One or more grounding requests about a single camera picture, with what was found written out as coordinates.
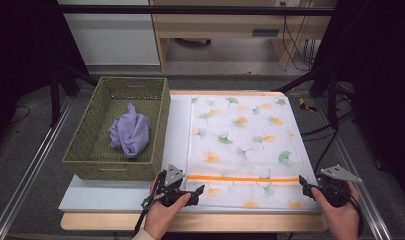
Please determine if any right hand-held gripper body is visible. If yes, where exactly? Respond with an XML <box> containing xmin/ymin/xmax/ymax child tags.
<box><xmin>315</xmin><ymin>164</ymin><xmax>362</xmax><ymax>208</ymax></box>

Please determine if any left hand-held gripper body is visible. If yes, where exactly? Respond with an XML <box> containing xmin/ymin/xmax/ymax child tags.
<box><xmin>151</xmin><ymin>163</ymin><xmax>191</xmax><ymax>208</ymax></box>

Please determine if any purple garment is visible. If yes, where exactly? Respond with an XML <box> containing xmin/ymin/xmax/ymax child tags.
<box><xmin>108</xmin><ymin>102</ymin><xmax>152</xmax><ymax>160</ymax></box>

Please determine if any leaf-print mesh laundry bag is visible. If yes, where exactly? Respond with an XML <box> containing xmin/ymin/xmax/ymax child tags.
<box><xmin>184</xmin><ymin>95</ymin><xmax>320</xmax><ymax>211</ymax></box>

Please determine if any green woven basket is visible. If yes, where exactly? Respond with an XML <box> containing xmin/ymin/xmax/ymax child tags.
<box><xmin>62</xmin><ymin>76</ymin><xmax>172</xmax><ymax>182</ymax></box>

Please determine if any person's right hand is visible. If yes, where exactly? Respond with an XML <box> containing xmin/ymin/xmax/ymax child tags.
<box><xmin>311</xmin><ymin>181</ymin><xmax>361</xmax><ymax>240</ymax></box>

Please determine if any person's left hand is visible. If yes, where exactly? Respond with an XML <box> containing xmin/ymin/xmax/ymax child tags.
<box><xmin>143</xmin><ymin>181</ymin><xmax>193</xmax><ymax>240</ymax></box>

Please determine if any white board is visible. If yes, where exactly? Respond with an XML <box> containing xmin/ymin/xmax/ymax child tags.
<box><xmin>58</xmin><ymin>94</ymin><xmax>324</xmax><ymax>214</ymax></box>

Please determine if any yellow and black tool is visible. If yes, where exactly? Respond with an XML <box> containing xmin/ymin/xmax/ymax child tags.
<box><xmin>298</xmin><ymin>97</ymin><xmax>318</xmax><ymax>113</ymax></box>

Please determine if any black metal stand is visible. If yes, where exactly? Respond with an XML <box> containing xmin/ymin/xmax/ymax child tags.
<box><xmin>49</xmin><ymin>63</ymin><xmax>99</xmax><ymax>128</ymax></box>
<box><xmin>276</xmin><ymin>63</ymin><xmax>340</xmax><ymax>130</ymax></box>

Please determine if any black curtain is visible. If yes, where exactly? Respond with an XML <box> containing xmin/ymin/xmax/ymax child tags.
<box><xmin>311</xmin><ymin>0</ymin><xmax>405</xmax><ymax>201</ymax></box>
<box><xmin>0</xmin><ymin>0</ymin><xmax>91</xmax><ymax>151</ymax></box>

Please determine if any white cabinet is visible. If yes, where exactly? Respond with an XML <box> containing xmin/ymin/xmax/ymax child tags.
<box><xmin>57</xmin><ymin>0</ymin><xmax>161</xmax><ymax>66</ymax></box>

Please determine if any wooden desk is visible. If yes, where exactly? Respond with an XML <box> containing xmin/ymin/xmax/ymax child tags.
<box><xmin>149</xmin><ymin>0</ymin><xmax>338</xmax><ymax>72</ymax></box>

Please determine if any black horizontal bar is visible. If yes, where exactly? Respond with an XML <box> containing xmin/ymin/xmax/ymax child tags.
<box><xmin>58</xmin><ymin>4</ymin><xmax>336</xmax><ymax>17</ymax></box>

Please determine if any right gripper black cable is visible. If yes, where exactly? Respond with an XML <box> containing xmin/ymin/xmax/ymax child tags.
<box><xmin>336</xmin><ymin>184</ymin><xmax>365</xmax><ymax>234</ymax></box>

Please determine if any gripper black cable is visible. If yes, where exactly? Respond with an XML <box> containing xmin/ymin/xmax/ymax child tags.
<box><xmin>134</xmin><ymin>193</ymin><xmax>165</xmax><ymax>234</ymax></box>
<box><xmin>336</xmin><ymin>184</ymin><xmax>365</xmax><ymax>234</ymax></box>

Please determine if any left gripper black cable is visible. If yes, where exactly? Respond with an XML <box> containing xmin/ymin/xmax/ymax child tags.
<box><xmin>134</xmin><ymin>193</ymin><xmax>165</xmax><ymax>234</ymax></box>

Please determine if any aluminium rail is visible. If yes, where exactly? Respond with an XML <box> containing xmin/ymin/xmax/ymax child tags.
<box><xmin>314</xmin><ymin>98</ymin><xmax>393</xmax><ymax>240</ymax></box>
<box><xmin>0</xmin><ymin>96</ymin><xmax>75</xmax><ymax>240</ymax></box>

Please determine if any long black floor cable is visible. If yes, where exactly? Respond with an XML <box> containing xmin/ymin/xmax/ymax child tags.
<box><xmin>314</xmin><ymin>126</ymin><xmax>340</xmax><ymax>175</ymax></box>

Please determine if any black hanging desk cable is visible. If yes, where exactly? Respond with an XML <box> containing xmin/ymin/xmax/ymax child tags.
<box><xmin>282</xmin><ymin>2</ymin><xmax>312</xmax><ymax>72</ymax></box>

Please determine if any thin black floor cable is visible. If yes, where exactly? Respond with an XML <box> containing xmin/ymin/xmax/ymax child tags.
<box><xmin>9</xmin><ymin>105</ymin><xmax>31</xmax><ymax>125</ymax></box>

